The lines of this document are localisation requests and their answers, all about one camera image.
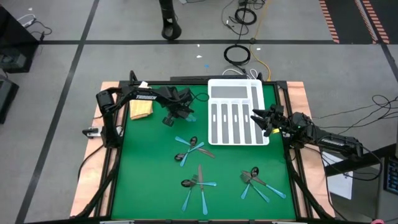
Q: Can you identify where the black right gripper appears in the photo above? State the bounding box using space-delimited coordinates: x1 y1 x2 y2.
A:
250 105 293 138

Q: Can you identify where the grey console with screen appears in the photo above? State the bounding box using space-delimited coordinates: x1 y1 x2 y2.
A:
374 155 398 222

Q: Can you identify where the black cabinet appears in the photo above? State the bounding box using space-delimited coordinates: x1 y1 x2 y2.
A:
0 5 40 74

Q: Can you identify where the silver mounting bracket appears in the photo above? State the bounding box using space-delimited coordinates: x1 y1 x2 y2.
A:
81 126 103 138

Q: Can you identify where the white cutlery tray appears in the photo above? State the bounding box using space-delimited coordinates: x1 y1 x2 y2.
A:
207 78 270 146

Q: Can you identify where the yellow folded cloth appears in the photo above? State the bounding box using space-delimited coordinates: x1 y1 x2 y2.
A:
129 81 154 121

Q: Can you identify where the black beam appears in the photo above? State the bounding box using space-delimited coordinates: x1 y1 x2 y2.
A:
324 143 398 177

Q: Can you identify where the green table mat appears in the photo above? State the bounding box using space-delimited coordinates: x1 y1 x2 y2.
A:
111 84 297 220

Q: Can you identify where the yellow power cable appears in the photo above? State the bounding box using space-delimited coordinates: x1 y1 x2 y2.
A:
249 0 272 82

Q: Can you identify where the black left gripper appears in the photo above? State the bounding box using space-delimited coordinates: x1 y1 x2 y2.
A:
161 86 195 128

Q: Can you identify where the white cable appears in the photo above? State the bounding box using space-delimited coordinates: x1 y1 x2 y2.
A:
221 67 259 80

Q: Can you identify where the black table frame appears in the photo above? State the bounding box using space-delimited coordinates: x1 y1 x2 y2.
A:
93 80 315 224

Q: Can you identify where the black box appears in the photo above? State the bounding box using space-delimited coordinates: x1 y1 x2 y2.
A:
0 77 20 124

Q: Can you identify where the coiled black cable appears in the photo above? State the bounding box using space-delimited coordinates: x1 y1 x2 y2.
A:
223 44 252 67
233 6 258 26

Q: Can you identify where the white paper sheet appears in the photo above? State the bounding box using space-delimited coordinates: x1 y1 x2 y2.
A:
320 151 354 200

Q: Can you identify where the black cable sleeve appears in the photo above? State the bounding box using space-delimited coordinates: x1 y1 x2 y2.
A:
74 146 122 218
285 149 336 220

